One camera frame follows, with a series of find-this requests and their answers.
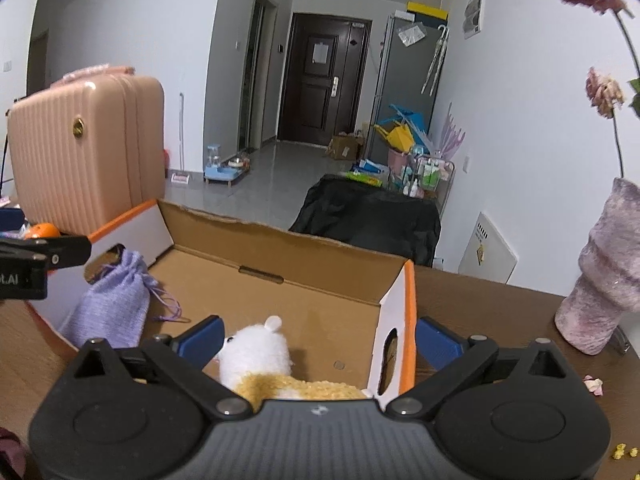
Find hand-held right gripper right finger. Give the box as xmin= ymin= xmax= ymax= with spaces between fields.
xmin=387 ymin=316 xmax=569 ymax=422

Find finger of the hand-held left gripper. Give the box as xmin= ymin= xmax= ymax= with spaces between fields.
xmin=0 ymin=234 xmax=93 ymax=270

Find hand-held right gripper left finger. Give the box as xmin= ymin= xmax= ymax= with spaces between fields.
xmin=72 ymin=315 xmax=252 ymax=422

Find white and tan plush toy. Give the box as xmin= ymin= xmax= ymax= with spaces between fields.
xmin=212 ymin=316 xmax=373 ymax=408

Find lavender drawstring pouch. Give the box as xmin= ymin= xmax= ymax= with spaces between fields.
xmin=59 ymin=250 xmax=191 ymax=350

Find orange-edged cardboard box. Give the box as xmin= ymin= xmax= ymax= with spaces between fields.
xmin=25 ymin=199 xmax=418 ymax=410

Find orange fruit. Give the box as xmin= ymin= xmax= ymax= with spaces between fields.
xmin=24 ymin=222 xmax=62 ymax=241

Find pink ribbed suitcase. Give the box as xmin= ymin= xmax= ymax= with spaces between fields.
xmin=7 ymin=64 xmax=167 ymax=238

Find white leaning board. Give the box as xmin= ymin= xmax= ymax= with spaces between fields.
xmin=459 ymin=211 xmax=519 ymax=285

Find metal cart with bottles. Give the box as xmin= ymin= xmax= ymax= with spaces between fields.
xmin=400 ymin=155 xmax=456 ymax=207

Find blue pet feeder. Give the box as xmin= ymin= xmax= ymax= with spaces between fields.
xmin=203 ymin=145 xmax=251 ymax=187

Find pink textured vase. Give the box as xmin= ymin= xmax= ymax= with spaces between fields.
xmin=554 ymin=177 xmax=640 ymax=356

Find green and blue packets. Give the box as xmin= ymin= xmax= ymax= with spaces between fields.
xmin=347 ymin=159 xmax=391 ymax=189

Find pink bucket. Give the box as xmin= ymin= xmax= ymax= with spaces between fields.
xmin=387 ymin=147 xmax=416 ymax=182

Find pale purple umbrella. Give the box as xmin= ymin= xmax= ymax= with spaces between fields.
xmin=432 ymin=102 xmax=467 ymax=161

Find yellow bag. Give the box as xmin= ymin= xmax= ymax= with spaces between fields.
xmin=375 ymin=124 xmax=413 ymax=152

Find brown cardboard floor box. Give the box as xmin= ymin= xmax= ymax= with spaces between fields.
xmin=327 ymin=132 xmax=365 ymax=161

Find grey refrigerator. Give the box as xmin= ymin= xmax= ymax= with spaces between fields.
xmin=367 ymin=14 xmax=449 ymax=167

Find grey interior door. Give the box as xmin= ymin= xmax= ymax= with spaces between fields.
xmin=237 ymin=0 xmax=278 ymax=151

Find dark brown entrance door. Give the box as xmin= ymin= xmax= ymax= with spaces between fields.
xmin=277 ymin=12 xmax=374 ymax=148

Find white folded umbrella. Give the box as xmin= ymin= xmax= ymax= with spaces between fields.
xmin=421 ymin=25 xmax=450 ymax=96

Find clear plastic bag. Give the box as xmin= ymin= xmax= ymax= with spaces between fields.
xmin=397 ymin=22 xmax=426 ymax=46

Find yellow and black box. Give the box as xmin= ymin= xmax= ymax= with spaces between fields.
xmin=406 ymin=1 xmax=449 ymax=24

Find white wall panel box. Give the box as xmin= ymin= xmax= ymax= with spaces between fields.
xmin=462 ymin=0 xmax=487 ymax=40

